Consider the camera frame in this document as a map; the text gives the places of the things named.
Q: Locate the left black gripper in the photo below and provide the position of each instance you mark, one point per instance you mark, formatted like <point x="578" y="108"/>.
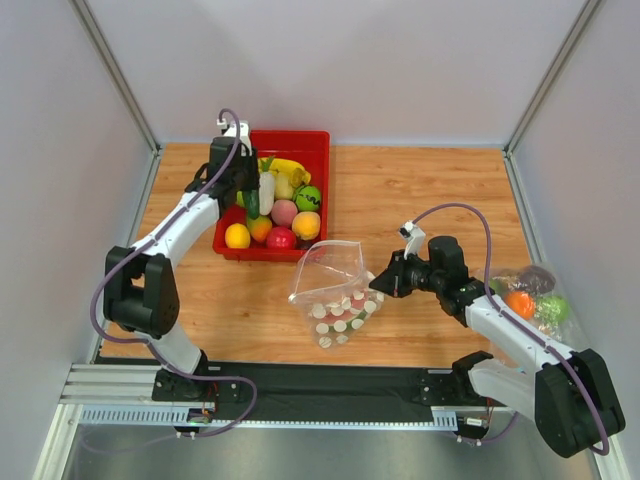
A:
<point x="245" y="179"/>

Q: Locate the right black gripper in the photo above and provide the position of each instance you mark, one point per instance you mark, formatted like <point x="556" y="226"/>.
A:
<point x="396" y="275"/>

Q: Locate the white radish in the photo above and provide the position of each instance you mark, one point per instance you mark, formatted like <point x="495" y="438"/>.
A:
<point x="267" y="186"/>

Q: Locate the dark green cucumber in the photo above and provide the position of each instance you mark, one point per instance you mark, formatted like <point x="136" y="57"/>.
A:
<point x="252" y="203"/>

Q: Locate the yellow pear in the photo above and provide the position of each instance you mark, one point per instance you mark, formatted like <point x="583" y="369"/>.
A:
<point x="283" y="188"/>

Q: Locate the polka dot zip bag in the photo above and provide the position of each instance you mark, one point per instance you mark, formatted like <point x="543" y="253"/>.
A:
<point x="327" y="273"/>

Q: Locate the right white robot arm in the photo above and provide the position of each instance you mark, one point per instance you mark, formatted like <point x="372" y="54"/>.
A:
<point x="568" y="394"/>

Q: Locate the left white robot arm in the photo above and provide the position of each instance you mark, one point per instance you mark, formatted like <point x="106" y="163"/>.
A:
<point x="141" y="295"/>

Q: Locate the clear bag of spare food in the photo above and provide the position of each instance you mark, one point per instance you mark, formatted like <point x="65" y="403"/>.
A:
<point x="532" y="293"/>

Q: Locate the pink peach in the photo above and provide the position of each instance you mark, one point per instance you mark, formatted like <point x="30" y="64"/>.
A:
<point x="284" y="212"/>

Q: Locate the green orange mango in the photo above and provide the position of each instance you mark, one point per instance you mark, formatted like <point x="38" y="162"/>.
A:
<point x="259" y="228"/>

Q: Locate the red plastic bin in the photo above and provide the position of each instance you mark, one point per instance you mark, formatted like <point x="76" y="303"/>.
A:
<point x="311" y="149"/>

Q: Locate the yellow banana bunch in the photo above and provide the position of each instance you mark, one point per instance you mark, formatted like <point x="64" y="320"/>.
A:
<point x="295" y="172"/>

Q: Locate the yellow lemon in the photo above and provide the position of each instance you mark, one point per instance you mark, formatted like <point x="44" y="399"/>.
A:
<point x="237" y="236"/>

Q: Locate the small green watermelon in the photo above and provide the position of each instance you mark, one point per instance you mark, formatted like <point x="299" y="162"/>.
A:
<point x="307" y="198"/>

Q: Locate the red pomegranate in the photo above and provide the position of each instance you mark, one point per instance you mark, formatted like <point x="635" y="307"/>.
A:
<point x="281" y="238"/>

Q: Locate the yellow orange peach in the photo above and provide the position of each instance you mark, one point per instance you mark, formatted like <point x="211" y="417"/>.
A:
<point x="306" y="225"/>

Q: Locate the dark purple plum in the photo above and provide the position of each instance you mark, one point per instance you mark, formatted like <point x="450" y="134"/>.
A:
<point x="305" y="244"/>

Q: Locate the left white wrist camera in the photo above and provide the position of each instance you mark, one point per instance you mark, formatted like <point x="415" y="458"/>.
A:
<point x="241" y="130"/>

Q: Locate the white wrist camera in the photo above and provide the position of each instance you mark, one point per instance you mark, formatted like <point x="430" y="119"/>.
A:
<point x="414" y="237"/>
<point x="241" y="130"/>

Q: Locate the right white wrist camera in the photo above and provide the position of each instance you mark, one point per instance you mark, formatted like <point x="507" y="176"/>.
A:
<point x="414" y="237"/>

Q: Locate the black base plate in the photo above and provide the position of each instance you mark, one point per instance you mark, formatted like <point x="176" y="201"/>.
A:
<point x="349" y="392"/>

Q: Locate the left aluminium frame post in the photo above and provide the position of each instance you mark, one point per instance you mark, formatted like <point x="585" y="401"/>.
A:
<point x="100" y="43"/>

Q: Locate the aluminium frame post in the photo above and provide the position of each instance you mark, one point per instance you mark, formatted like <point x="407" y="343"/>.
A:
<point x="100" y="43"/>
<point x="562" y="57"/>

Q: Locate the white slotted cable duct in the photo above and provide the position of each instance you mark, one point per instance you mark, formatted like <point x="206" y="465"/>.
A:
<point x="183" y="416"/>

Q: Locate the aluminium front rail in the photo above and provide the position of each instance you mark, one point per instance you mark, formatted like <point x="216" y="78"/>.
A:
<point x="104" y="384"/>

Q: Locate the right aluminium frame post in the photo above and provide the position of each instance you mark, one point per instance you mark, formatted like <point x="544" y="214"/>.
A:
<point x="562" y="57"/>

